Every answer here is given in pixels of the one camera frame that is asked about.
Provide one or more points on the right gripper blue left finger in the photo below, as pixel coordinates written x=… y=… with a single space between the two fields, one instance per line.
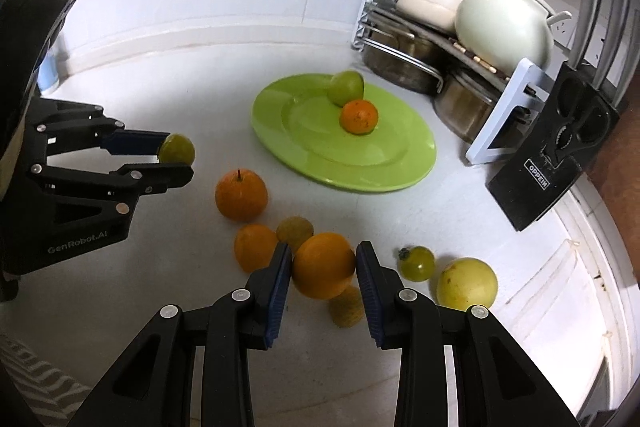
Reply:
x=150 y=384

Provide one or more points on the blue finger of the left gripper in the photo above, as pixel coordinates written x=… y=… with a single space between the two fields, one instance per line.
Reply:
x=149 y=179
x=133 y=142

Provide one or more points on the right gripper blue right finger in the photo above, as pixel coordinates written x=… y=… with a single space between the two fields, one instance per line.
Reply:
x=497 y=383

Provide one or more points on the small green tomato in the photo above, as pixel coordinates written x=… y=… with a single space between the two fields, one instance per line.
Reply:
x=416 y=264
x=176 y=149

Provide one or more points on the orange with stem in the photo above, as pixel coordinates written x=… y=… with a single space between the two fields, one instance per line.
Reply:
x=241 y=195

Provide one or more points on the yellow pear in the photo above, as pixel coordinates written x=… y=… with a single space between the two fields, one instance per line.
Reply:
x=466 y=282

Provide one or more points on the small orange mandarin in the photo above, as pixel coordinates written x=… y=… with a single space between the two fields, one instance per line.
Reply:
x=253 y=247

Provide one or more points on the brown small fruit front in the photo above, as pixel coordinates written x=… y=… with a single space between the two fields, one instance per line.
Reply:
x=346 y=309

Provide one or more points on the brown small fruit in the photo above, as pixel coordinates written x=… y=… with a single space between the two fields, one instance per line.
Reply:
x=294 y=231
x=346 y=309

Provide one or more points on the green apple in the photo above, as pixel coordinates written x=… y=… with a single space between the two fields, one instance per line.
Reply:
x=345 y=87

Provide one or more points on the large front orange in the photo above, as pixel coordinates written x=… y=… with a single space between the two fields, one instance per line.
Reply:
x=359 y=117

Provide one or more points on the brown small fruit back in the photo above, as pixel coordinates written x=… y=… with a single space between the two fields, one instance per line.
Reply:
x=294 y=231

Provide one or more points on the white pump bottle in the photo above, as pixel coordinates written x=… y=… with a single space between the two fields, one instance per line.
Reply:
x=48 y=74

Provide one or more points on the striped cloth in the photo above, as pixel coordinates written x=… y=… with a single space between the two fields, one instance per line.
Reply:
x=52 y=395

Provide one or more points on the green plate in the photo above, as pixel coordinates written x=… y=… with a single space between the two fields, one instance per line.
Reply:
x=294 y=119

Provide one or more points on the steel pan under rack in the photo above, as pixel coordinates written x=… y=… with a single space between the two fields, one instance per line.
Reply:
x=410 y=63

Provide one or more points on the black scissors in block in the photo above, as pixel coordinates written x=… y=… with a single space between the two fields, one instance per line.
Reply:
x=580 y=121

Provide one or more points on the steel pot under rack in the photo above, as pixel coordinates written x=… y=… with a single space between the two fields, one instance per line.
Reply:
x=465 y=103

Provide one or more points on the black knife block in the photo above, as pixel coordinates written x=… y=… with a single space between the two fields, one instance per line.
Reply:
x=526 y=186

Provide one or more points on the white corner pot rack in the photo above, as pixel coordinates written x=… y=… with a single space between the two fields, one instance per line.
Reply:
x=522 y=95

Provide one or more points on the beaded trivet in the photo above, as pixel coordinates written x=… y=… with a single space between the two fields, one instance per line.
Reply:
x=478 y=60

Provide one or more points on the white ceramic pot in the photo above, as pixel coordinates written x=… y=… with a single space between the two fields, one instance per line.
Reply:
x=503 y=32

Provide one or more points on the steel knife handle right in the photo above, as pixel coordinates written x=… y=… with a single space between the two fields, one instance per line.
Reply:
x=631 y=62

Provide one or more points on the steel knife handle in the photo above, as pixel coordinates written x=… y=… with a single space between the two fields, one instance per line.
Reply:
x=631 y=62
x=587 y=19
x=613 y=37

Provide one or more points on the steel knife handle middle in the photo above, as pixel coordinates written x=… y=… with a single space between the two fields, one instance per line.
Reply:
x=613 y=37

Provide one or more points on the steel knife handle left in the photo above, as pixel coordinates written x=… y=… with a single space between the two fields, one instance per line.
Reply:
x=587 y=19

